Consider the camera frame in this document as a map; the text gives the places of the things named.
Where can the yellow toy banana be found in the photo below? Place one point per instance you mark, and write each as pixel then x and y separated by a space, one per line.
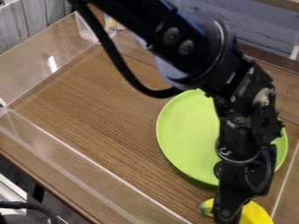
pixel 254 214

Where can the clear acrylic front wall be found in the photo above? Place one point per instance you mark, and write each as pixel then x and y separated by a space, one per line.
pixel 94 190

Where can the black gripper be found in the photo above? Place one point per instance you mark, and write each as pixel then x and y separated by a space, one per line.
pixel 243 180

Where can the clear acrylic corner bracket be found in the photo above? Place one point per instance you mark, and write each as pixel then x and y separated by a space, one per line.
pixel 87 33

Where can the green plate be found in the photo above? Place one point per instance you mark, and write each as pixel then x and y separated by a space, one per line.
pixel 187 133

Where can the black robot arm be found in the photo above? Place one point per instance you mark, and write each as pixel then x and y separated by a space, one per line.
pixel 202 50

